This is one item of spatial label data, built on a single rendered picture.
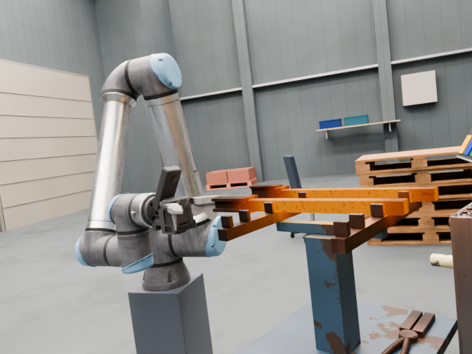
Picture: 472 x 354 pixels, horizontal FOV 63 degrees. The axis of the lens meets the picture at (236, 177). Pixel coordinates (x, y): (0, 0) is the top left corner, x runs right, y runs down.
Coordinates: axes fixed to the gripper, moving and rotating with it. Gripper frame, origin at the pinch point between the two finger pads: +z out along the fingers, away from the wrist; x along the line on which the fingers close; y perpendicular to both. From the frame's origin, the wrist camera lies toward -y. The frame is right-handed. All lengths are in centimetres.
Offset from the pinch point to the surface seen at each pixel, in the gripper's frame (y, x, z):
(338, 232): 0.9, 15.1, 39.4
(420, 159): 19, -313, -41
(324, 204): -0.3, 1.5, 30.4
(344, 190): -0.7, -10.5, 28.4
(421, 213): 69, -315, -44
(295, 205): 0.0, 1.5, 24.3
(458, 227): 9, -23, 45
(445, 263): 36, -82, 29
